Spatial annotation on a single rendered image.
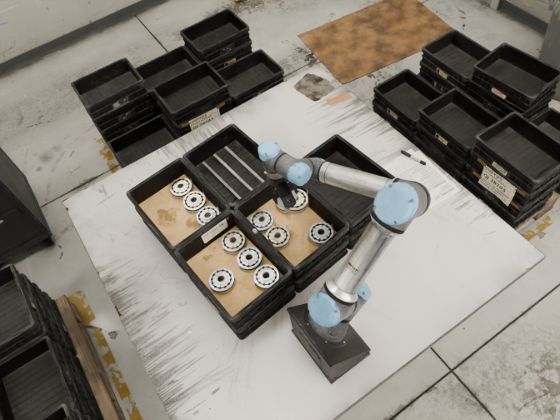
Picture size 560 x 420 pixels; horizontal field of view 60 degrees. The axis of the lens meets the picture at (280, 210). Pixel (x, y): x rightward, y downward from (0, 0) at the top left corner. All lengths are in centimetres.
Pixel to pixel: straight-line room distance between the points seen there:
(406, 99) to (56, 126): 265
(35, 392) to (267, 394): 117
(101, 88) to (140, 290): 171
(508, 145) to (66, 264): 272
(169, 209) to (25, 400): 110
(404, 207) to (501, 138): 160
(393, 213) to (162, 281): 117
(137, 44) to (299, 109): 232
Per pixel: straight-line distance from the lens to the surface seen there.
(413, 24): 445
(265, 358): 196
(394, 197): 139
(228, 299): 193
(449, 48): 361
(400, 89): 343
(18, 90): 473
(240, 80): 341
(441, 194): 234
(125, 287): 224
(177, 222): 217
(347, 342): 184
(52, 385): 260
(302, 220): 206
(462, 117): 314
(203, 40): 364
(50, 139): 413
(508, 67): 334
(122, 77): 354
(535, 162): 287
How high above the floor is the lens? 256
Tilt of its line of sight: 55 degrees down
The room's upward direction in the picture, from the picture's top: 10 degrees counter-clockwise
